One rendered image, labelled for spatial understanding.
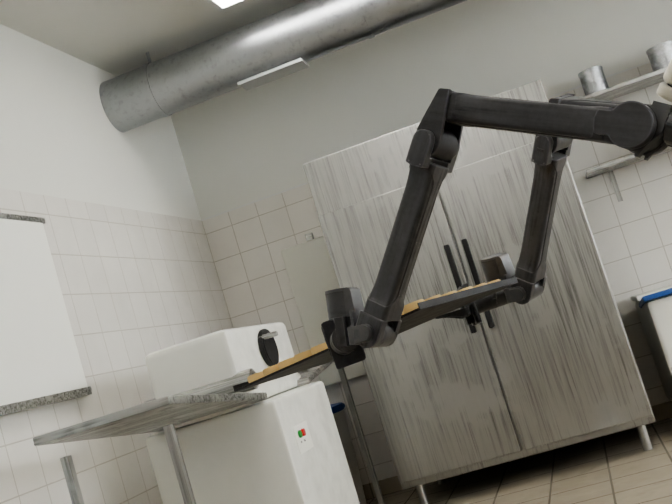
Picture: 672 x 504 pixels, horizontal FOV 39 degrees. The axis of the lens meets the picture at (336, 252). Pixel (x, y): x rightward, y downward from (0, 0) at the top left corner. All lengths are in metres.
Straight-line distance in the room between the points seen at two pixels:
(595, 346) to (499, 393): 0.56
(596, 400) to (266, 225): 2.51
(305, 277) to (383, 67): 1.47
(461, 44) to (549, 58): 0.57
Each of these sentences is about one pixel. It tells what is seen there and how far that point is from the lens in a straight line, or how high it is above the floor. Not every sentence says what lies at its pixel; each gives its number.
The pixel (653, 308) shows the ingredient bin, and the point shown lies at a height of 0.69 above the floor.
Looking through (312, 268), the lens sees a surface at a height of 1.54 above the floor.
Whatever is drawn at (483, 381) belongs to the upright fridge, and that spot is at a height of 0.59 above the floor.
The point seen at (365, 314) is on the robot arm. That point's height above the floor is 1.02.
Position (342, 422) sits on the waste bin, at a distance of 5.91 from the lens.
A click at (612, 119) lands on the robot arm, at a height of 1.19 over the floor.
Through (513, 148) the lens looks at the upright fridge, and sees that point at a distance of 5.25.
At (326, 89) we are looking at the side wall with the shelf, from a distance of 6.39.
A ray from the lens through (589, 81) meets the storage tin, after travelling 5.95.
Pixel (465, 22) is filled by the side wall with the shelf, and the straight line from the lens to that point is 6.32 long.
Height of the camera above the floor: 0.96
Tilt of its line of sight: 6 degrees up
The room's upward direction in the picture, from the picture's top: 17 degrees counter-clockwise
